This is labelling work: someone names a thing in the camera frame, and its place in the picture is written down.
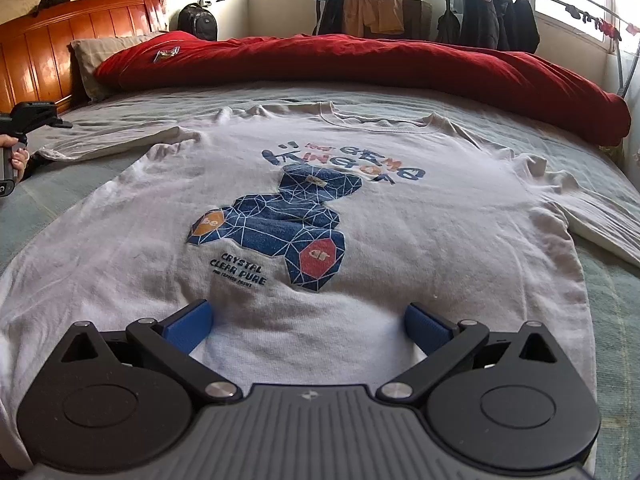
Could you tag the white printed t-shirt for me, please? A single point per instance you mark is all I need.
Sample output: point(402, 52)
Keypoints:
point(425, 240)

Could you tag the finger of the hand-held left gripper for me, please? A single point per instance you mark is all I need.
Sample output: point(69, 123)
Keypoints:
point(62, 123)

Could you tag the wooden headboard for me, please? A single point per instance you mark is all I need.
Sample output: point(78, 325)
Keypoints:
point(60, 45)

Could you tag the beige pillow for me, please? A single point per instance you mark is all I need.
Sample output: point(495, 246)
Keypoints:
point(95, 57)

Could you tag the dark green jacket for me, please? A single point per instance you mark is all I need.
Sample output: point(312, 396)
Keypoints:
point(480, 15)

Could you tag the orange clothes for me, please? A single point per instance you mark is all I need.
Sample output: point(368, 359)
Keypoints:
point(380, 12)

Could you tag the black backpack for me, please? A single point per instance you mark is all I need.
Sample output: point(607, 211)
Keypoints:
point(197, 22)

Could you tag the dark cloth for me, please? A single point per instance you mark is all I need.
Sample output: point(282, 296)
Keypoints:
point(52, 2)

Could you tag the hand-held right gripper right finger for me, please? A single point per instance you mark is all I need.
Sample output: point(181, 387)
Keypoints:
point(425, 330)

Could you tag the black jacket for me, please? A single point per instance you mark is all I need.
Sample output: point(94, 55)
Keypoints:
point(520, 25)

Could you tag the metal clothes rack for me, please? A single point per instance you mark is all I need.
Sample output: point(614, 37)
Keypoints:
point(620, 35)

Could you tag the small silver wrapper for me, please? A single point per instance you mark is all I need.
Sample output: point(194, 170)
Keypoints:
point(167, 54)

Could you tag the person's left hand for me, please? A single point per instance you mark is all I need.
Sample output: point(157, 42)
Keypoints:
point(20, 155)

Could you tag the olive hanging bag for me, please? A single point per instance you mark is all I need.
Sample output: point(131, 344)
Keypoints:
point(448, 27)

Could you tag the row of small hanging socks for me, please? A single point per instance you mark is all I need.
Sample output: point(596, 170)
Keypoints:
point(600, 22)

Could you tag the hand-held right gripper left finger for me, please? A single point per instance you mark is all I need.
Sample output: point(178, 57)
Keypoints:
point(192, 327)

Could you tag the red quilt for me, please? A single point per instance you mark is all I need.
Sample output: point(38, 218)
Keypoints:
point(350, 65)

